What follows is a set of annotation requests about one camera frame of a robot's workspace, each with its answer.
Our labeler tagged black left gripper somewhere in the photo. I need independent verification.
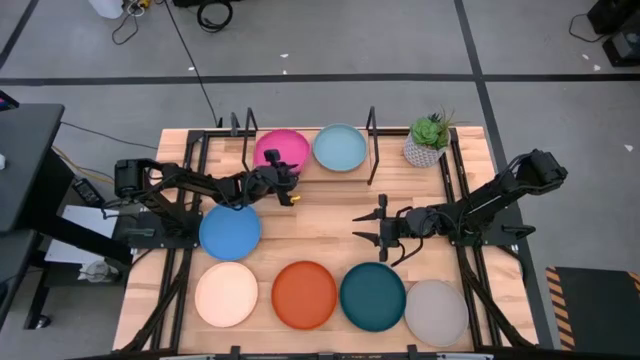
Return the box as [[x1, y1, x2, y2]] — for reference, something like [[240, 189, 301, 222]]
[[249, 149, 301, 207]]

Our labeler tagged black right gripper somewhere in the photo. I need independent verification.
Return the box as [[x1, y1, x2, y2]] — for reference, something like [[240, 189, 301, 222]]
[[352, 194, 404, 263]]

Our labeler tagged magenta pink plate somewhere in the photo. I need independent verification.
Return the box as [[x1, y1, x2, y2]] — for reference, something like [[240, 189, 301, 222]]
[[253, 128, 312, 174]]

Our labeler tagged light blue plate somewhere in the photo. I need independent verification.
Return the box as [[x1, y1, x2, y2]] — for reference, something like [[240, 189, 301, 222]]
[[312, 123, 369, 173]]

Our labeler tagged dark teal plate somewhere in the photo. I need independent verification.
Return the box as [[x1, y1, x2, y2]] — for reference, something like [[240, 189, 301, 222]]
[[339, 262, 407, 333]]

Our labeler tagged orange plate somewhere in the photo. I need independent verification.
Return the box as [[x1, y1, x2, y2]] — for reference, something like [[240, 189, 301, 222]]
[[271, 260, 339, 331]]

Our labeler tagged cream peach plate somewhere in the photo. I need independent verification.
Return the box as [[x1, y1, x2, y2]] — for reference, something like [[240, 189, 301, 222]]
[[194, 261, 260, 329]]

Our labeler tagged wooden shelf with black legs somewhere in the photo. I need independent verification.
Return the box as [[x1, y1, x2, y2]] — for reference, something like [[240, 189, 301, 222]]
[[241, 106, 381, 187]]

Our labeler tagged potted green succulent plant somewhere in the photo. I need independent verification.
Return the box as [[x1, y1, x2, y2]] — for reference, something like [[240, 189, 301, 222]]
[[402, 107, 469, 169]]

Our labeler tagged grey plate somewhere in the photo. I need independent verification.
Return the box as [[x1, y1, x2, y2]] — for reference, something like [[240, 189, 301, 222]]
[[403, 278, 470, 348]]

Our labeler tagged black power brick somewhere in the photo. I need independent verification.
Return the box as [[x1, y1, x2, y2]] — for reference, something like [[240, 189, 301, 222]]
[[72, 177, 106, 209]]

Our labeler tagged white sheet under desk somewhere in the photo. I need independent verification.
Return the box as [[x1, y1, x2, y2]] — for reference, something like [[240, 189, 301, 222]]
[[44, 204, 124, 266]]

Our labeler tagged clear plastic bag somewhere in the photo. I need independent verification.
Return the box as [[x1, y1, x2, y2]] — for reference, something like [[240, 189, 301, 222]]
[[77, 259, 121, 284]]

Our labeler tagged black mat with hazard stripes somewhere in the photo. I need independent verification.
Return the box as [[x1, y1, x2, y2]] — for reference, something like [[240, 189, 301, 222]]
[[544, 266, 640, 351]]

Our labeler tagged white container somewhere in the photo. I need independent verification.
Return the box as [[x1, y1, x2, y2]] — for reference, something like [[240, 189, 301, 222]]
[[88, 0, 125, 20]]

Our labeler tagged black desk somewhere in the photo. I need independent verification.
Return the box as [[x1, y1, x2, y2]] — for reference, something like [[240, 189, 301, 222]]
[[0, 102, 134, 331]]

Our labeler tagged black equipment base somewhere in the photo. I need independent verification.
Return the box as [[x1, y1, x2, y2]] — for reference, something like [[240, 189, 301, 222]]
[[602, 30, 640, 69]]

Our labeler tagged black equipment case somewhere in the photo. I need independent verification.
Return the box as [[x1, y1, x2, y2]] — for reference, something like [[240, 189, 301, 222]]
[[587, 0, 640, 36]]

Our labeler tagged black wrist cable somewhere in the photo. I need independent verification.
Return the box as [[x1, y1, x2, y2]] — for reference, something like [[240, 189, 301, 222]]
[[391, 238, 427, 268]]

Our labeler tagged black metal table frame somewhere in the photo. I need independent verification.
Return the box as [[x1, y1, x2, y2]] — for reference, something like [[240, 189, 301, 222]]
[[119, 112, 539, 360]]

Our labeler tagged long black floor cable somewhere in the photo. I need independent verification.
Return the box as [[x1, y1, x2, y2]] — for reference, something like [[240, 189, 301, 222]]
[[163, 0, 224, 127]]

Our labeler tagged coiled black cable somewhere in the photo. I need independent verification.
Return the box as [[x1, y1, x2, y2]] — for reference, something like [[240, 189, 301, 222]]
[[196, 0, 234, 34]]

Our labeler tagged black desk cable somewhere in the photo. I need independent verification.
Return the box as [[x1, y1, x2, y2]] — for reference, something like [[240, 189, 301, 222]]
[[60, 121, 159, 151]]

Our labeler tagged yellow cable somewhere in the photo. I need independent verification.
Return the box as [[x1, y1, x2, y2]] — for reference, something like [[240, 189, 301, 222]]
[[52, 145, 117, 185]]

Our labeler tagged looped thin black cable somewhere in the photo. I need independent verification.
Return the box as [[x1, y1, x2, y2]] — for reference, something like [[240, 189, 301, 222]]
[[111, 10, 141, 46]]

